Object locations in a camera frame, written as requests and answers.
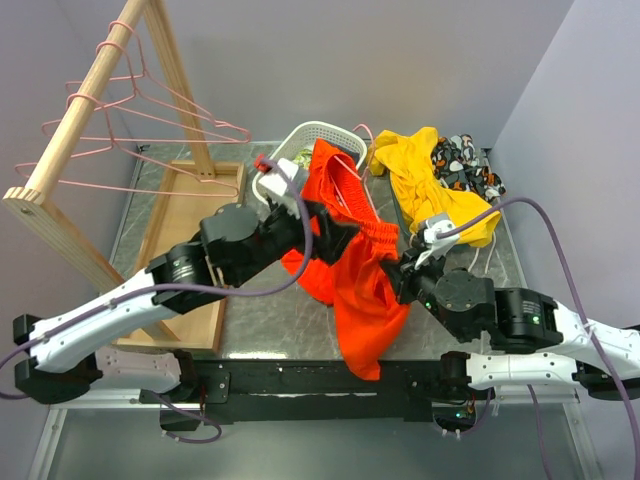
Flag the white plastic laundry basket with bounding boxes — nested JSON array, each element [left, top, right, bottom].
[[272, 120, 375, 209]]

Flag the pink wire hanger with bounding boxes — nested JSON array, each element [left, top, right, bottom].
[[352, 123, 381, 222], [13, 107, 240, 197], [65, 72, 251, 158], [95, 18, 199, 139]]

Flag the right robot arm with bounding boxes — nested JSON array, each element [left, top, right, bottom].
[[381, 249, 639, 401]]

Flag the white drawstring cord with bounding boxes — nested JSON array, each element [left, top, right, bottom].
[[467, 234, 499, 276]]

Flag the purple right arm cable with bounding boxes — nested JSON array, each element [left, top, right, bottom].
[[437, 197, 640, 480]]

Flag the wooden clothes rack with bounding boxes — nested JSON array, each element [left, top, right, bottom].
[[2, 0, 249, 353]]

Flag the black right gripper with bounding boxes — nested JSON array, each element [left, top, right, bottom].
[[380, 242, 473, 341]]

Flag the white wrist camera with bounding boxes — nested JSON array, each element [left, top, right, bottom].
[[251, 158, 309, 217], [409, 213, 460, 270]]

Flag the orange mesh shorts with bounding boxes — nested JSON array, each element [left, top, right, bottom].
[[298, 139, 409, 381]]

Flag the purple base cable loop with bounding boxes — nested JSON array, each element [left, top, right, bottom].
[[149, 394, 224, 445]]

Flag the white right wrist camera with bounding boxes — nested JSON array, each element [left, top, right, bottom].
[[409, 213, 460, 270]]

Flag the black white orange patterned garment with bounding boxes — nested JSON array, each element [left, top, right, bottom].
[[431, 134, 506, 203]]

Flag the yellow garment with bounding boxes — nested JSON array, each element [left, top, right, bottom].
[[369, 127, 492, 233]]

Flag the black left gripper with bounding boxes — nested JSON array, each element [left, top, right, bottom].
[[231, 194, 360, 286]]

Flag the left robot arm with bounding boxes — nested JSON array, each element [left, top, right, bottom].
[[13, 201, 359, 405]]

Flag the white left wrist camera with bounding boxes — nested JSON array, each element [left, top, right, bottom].
[[251, 158, 309, 217]]

